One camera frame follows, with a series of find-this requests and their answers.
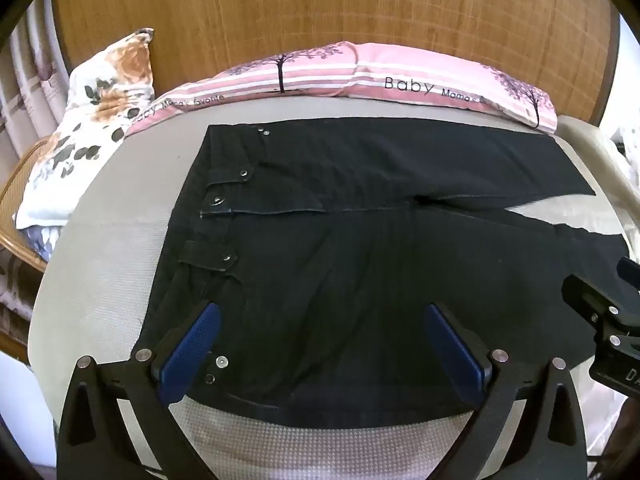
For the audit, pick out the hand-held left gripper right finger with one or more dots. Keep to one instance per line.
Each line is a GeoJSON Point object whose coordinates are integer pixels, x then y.
{"type": "Point", "coordinates": [452, 355]}

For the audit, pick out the patterned curtain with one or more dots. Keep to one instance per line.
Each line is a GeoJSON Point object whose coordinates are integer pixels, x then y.
{"type": "Point", "coordinates": [30, 70]}

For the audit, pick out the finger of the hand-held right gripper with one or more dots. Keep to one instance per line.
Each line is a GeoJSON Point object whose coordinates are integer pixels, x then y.
{"type": "Point", "coordinates": [631, 272]}
{"type": "Point", "coordinates": [595, 305]}

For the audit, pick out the white floral cloth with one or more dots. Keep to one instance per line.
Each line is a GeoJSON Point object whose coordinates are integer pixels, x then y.
{"type": "Point", "coordinates": [627, 160]}

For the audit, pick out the black pants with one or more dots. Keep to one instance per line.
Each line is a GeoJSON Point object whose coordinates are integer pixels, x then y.
{"type": "Point", "coordinates": [350, 260]}

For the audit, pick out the beige blanket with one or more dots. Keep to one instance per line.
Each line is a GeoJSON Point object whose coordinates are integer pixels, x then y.
{"type": "Point", "coordinates": [590, 145]}

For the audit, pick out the pink striped tree-print pillow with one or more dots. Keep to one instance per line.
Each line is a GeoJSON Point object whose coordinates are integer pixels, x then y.
{"type": "Point", "coordinates": [350, 70]}

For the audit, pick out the white orange floral pillow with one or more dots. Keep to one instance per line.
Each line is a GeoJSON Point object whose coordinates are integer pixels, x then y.
{"type": "Point", "coordinates": [85, 110]}

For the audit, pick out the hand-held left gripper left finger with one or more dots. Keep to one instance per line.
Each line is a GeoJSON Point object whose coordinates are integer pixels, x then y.
{"type": "Point", "coordinates": [192, 345]}

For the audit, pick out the grey woven bed mat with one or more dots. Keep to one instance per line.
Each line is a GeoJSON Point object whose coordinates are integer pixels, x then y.
{"type": "Point", "coordinates": [115, 260]}

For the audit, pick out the wooden bamboo headboard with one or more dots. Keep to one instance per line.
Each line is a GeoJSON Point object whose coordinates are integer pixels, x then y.
{"type": "Point", "coordinates": [300, 5]}

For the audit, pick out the rattan chair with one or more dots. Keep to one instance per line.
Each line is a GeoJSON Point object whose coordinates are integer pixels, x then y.
{"type": "Point", "coordinates": [20, 195]}

